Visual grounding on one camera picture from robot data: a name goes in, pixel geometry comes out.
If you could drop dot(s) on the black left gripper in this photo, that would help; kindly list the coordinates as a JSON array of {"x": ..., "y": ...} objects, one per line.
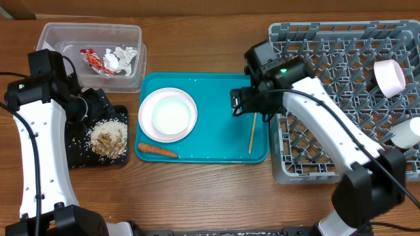
[{"x": 100, "y": 105}]

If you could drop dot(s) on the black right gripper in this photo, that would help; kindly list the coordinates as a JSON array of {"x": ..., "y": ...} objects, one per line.
[{"x": 248, "y": 105}]

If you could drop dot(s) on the wooden chopstick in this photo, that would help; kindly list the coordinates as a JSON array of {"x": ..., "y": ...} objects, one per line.
[{"x": 252, "y": 133}]

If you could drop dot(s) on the red snack wrapper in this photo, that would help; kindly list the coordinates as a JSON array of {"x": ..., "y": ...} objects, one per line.
[{"x": 94, "y": 62}]

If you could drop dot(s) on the cream bowl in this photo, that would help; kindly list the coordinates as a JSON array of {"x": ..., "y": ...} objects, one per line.
[{"x": 171, "y": 116}]

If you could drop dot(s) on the foil wrapper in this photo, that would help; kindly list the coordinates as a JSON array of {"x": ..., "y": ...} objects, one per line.
[{"x": 119, "y": 60}]

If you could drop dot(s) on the white rice pile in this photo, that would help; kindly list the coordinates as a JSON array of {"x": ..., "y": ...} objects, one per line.
[{"x": 111, "y": 128}]

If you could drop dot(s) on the peanut shells pile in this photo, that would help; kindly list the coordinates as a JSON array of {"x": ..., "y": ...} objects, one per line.
[{"x": 106, "y": 145}]

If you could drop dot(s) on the small white plate bowl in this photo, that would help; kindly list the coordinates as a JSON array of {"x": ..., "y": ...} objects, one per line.
[{"x": 389, "y": 77}]

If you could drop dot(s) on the small white cup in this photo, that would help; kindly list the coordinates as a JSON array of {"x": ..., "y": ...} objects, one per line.
[{"x": 406, "y": 134}]

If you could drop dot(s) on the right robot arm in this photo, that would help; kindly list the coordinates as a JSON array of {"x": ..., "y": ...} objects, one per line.
[{"x": 373, "y": 180}]

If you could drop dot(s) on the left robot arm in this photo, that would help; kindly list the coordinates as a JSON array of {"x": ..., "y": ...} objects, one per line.
[{"x": 42, "y": 104}]

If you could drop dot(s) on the clear plastic waste bin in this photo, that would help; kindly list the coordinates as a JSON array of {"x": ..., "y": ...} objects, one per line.
[{"x": 69, "y": 38}]

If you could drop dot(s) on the black food waste tray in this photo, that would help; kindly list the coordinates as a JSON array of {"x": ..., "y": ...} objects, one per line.
[{"x": 78, "y": 143}]

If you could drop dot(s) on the grey dishwasher rack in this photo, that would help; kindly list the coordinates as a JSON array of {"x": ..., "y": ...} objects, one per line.
[{"x": 342, "y": 55}]

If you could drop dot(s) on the teal serving tray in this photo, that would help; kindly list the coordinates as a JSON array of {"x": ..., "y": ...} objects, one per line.
[{"x": 217, "y": 136}]

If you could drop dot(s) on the large white plate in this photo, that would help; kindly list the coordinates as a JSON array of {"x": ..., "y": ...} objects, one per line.
[{"x": 146, "y": 111}]

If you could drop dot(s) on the orange carrot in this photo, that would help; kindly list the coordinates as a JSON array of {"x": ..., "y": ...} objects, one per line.
[{"x": 147, "y": 148}]

